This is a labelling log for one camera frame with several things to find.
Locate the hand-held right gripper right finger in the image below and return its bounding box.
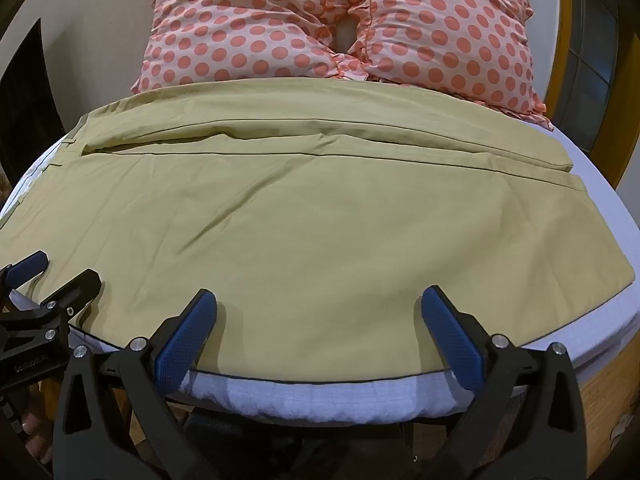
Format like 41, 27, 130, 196
420, 285, 589, 480

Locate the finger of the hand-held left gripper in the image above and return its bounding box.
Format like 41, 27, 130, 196
0, 250, 51, 302
29, 268, 103, 333

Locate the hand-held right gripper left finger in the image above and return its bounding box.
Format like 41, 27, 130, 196
52, 288, 218, 480

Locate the olive green bed sheet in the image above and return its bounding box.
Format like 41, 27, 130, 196
0, 78, 637, 378

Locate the person's left hand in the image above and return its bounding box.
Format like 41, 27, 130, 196
17, 385, 55, 465

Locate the white bed mattress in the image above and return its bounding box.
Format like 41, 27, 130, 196
0, 122, 640, 425

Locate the pink polka dot pillow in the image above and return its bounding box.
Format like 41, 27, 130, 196
340, 0, 553, 133
131, 0, 351, 96

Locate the glass pane door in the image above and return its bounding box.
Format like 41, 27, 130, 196
562, 0, 623, 128

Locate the wooden bed frame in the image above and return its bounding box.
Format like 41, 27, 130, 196
30, 320, 640, 480

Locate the yellow wooden door frame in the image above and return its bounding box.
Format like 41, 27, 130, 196
542, 0, 640, 188

